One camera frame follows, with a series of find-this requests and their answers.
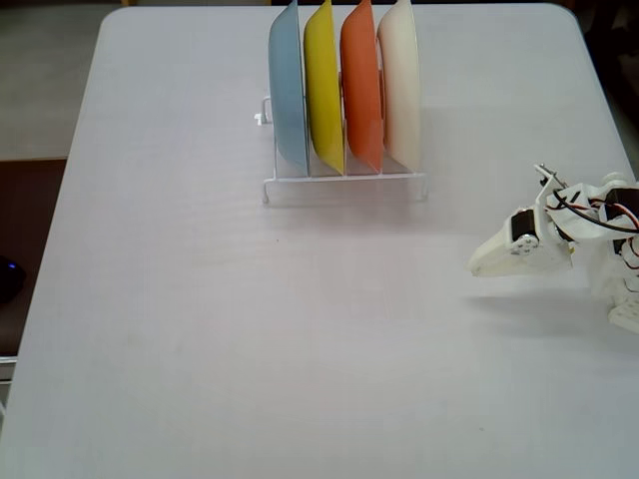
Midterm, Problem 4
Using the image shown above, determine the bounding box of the orange plate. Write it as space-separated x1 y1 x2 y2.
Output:
339 0 385 172

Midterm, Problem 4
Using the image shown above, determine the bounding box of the yellow plate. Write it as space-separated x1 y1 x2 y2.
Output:
303 0 346 177

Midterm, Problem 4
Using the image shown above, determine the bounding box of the blue plate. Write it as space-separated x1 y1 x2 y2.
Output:
268 0 311 177

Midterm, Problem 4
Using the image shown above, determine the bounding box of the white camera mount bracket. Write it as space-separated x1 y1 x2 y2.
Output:
532 162 559 204

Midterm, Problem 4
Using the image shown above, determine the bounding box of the black computer mouse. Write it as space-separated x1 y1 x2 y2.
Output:
0 254 26 304

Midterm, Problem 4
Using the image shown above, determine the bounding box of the white wire dish rack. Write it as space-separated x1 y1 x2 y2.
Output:
254 72 429 207

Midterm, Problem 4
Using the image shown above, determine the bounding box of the dark brown side desk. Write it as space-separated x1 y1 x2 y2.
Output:
0 158 69 358

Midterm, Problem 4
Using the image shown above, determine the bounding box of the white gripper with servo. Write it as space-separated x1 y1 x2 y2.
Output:
468 202 575 278

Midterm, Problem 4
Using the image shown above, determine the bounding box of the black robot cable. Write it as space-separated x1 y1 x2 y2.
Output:
549 190 639 234

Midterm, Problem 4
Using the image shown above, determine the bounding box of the cream plate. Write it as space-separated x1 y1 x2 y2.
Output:
376 0 423 171

